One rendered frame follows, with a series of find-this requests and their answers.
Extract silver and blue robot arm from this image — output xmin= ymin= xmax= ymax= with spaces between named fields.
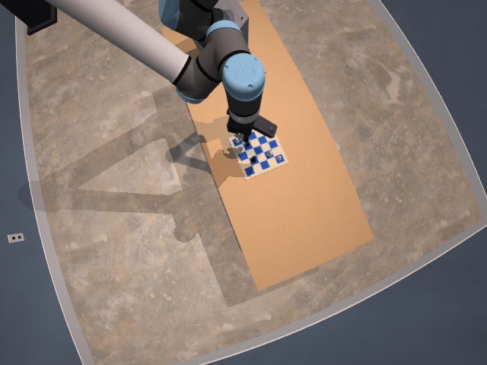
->
xmin=45 ymin=0 xmax=278 ymax=138

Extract blue and cream chessboard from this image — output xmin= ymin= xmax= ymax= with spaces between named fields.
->
xmin=228 ymin=130 xmax=288 ymax=180

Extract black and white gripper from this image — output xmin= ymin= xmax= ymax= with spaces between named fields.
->
xmin=227 ymin=109 xmax=252 ymax=143

